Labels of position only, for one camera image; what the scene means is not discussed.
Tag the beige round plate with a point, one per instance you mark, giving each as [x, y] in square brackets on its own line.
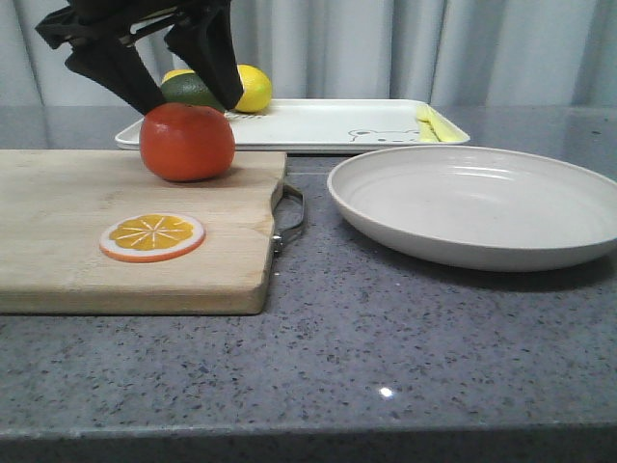
[478, 208]

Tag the wooden cutting board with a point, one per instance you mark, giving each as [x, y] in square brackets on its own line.
[93, 231]

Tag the yellow plastic cutlery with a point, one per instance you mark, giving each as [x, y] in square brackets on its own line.
[435, 128]

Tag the white rectangular bear tray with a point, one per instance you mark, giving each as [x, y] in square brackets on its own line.
[329, 126]

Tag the yellow lemon behind lime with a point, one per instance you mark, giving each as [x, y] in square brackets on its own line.
[175, 73]

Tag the grey curtain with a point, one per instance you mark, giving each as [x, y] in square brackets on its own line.
[449, 53]

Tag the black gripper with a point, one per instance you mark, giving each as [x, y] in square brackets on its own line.
[200, 35]

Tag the orange slice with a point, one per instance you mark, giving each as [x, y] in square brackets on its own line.
[152, 237]

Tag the green lime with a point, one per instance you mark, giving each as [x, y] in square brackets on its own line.
[189, 89]

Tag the metal cutting board handle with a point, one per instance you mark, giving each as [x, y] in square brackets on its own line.
[291, 225]

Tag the orange tangerine fruit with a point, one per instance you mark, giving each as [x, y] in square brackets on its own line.
[180, 142]

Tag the yellow lemon right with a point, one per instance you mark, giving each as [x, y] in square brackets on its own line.
[257, 90]

